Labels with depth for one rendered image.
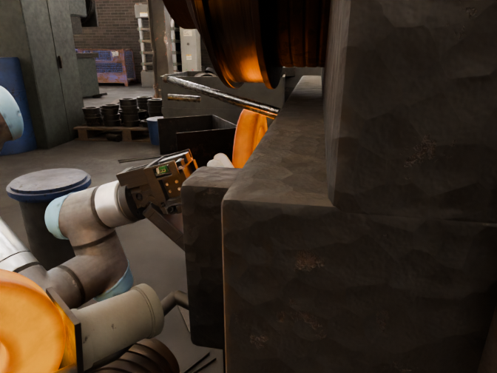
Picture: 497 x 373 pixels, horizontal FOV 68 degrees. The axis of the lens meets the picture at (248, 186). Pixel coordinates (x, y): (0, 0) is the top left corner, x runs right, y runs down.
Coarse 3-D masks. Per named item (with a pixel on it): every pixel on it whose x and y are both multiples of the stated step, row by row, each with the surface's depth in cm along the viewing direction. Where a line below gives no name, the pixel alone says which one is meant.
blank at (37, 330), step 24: (0, 288) 29; (24, 288) 30; (0, 312) 29; (24, 312) 30; (48, 312) 32; (0, 336) 30; (24, 336) 31; (48, 336) 32; (0, 360) 32; (24, 360) 32; (48, 360) 33
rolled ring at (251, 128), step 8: (248, 112) 63; (240, 120) 61; (248, 120) 61; (256, 120) 61; (264, 120) 69; (240, 128) 60; (248, 128) 60; (256, 128) 61; (264, 128) 70; (240, 136) 60; (248, 136) 59; (256, 136) 61; (240, 144) 59; (248, 144) 59; (256, 144) 62; (240, 152) 59; (248, 152) 59; (232, 160) 60; (240, 160) 59
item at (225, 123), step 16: (160, 128) 128; (176, 128) 130; (192, 128) 133; (208, 128) 135; (224, 128) 125; (160, 144) 130; (176, 144) 132; (192, 144) 108; (208, 144) 110; (224, 144) 112; (208, 160) 111
